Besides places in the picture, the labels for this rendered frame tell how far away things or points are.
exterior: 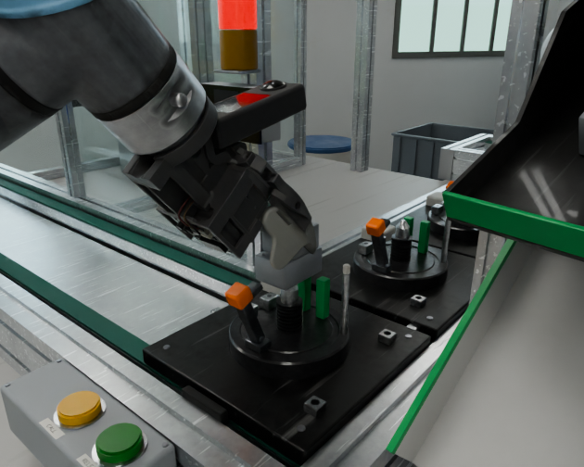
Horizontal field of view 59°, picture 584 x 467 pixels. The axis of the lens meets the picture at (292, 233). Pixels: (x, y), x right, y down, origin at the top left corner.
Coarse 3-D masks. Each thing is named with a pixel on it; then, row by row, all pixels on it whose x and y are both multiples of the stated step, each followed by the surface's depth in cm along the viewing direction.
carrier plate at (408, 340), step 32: (224, 320) 65; (352, 320) 65; (384, 320) 65; (160, 352) 58; (192, 352) 58; (224, 352) 58; (352, 352) 58; (384, 352) 58; (416, 352) 59; (192, 384) 54; (224, 384) 53; (256, 384) 53; (288, 384) 53; (320, 384) 53; (352, 384) 53; (384, 384) 54; (256, 416) 49; (288, 416) 49; (320, 416) 49; (352, 416) 50; (288, 448) 46
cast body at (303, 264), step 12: (264, 240) 55; (264, 252) 56; (300, 252) 54; (264, 264) 54; (288, 264) 53; (300, 264) 54; (312, 264) 56; (264, 276) 55; (276, 276) 54; (288, 276) 53; (300, 276) 55; (288, 288) 54
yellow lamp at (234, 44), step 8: (224, 32) 66; (232, 32) 66; (240, 32) 66; (248, 32) 66; (256, 32) 67; (224, 40) 66; (232, 40) 66; (240, 40) 66; (248, 40) 66; (256, 40) 68; (224, 48) 67; (232, 48) 66; (240, 48) 66; (248, 48) 67; (256, 48) 68; (224, 56) 67; (232, 56) 67; (240, 56) 67; (248, 56) 67; (256, 56) 68; (224, 64) 68; (232, 64) 67; (240, 64) 67; (248, 64) 67; (256, 64) 68
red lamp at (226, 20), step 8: (224, 0) 64; (232, 0) 64; (240, 0) 64; (248, 0) 65; (256, 0) 66; (224, 8) 65; (232, 8) 64; (240, 8) 65; (248, 8) 65; (256, 8) 66; (224, 16) 65; (232, 16) 65; (240, 16) 65; (248, 16) 65; (256, 16) 67; (224, 24) 66; (232, 24) 65; (240, 24) 65; (248, 24) 66; (256, 24) 67
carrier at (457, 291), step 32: (448, 224) 74; (352, 256) 83; (416, 256) 78; (448, 256) 83; (352, 288) 73; (384, 288) 72; (416, 288) 72; (448, 288) 73; (416, 320) 65; (448, 320) 65
